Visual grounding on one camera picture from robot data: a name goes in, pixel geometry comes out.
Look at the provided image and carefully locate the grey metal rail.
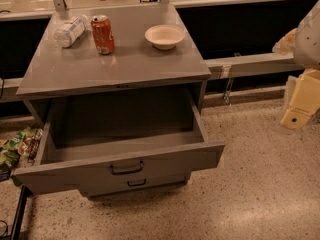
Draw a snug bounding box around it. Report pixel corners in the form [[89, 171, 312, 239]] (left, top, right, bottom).
[[206, 53, 302, 80]]

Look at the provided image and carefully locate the red coke can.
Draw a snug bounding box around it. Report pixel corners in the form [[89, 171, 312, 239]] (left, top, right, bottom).
[[91, 15, 115, 55]]

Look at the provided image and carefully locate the clear plastic water bottle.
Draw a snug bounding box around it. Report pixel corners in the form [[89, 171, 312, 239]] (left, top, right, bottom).
[[54, 15, 88, 48]]

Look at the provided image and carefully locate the black drawer handle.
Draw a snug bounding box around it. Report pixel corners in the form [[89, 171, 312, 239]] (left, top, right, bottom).
[[109, 161, 144, 176], [127, 179, 146, 187]]

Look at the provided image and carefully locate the open grey top drawer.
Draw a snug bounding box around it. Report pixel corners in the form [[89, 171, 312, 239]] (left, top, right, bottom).
[[14, 86, 224, 198]]

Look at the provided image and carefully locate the black lower drawer handle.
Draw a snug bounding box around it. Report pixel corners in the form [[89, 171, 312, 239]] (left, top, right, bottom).
[[127, 179, 146, 187]]

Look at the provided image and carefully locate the black top drawer handle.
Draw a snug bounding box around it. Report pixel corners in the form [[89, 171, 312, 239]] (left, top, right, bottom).
[[109, 161, 144, 176]]

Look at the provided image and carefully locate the grey cabinet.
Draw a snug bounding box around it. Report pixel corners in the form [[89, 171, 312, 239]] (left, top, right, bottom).
[[15, 3, 212, 198]]

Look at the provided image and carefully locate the white paper bowl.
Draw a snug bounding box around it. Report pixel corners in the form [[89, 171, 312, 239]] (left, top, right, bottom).
[[145, 25, 185, 50]]

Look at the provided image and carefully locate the green chip bag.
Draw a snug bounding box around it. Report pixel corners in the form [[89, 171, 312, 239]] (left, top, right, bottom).
[[0, 127, 37, 169]]

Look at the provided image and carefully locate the brown snack bag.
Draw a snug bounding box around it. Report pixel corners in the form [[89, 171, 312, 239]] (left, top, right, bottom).
[[28, 128, 43, 160]]

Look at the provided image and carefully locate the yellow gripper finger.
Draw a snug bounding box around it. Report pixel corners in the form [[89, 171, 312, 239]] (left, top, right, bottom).
[[280, 69, 320, 130], [272, 29, 297, 55]]

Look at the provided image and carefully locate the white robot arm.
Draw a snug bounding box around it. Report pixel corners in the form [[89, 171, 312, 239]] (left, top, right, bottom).
[[272, 1, 320, 130]]

